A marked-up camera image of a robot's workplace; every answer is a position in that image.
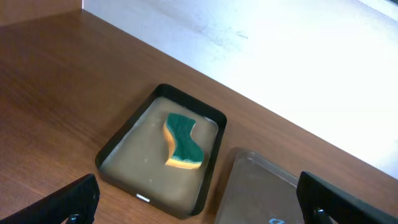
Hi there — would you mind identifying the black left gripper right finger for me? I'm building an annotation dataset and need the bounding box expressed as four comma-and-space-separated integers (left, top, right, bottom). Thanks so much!
296, 171, 397, 224

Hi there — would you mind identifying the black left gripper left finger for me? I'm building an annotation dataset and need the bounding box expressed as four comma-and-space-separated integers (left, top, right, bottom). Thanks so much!
1, 174, 100, 224

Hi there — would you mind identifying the yellow green sponge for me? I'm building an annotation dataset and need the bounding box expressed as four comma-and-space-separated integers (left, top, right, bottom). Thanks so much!
162, 113, 205, 169

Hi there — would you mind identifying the large dark serving tray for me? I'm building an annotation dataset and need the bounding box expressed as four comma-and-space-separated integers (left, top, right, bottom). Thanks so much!
213, 148, 340, 224

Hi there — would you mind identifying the small black water tray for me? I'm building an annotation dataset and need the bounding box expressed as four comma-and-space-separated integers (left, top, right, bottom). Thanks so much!
95, 83, 227, 220

